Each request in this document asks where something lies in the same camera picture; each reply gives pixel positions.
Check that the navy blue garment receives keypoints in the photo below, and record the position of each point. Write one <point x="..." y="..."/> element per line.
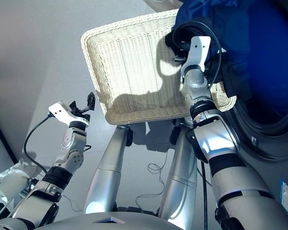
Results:
<point x="199" y="12"/>

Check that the pale woven basket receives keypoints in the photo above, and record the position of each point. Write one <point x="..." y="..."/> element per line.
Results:
<point x="134" y="67"/>

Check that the black wheeled basket stand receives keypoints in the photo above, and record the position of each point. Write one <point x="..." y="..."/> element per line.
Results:
<point x="129" y="137"/>

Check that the grey washing machine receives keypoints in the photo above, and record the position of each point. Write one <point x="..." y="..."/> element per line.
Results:
<point x="273" y="134"/>

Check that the silver robot leg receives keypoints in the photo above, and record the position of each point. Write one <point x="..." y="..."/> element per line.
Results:
<point x="108" y="172"/>
<point x="180" y="177"/>

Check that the silver robot torso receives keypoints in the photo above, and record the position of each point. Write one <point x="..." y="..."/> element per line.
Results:
<point x="110" y="221"/>

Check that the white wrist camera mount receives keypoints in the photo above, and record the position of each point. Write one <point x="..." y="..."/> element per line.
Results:
<point x="62" y="112"/>
<point x="198" y="50"/>

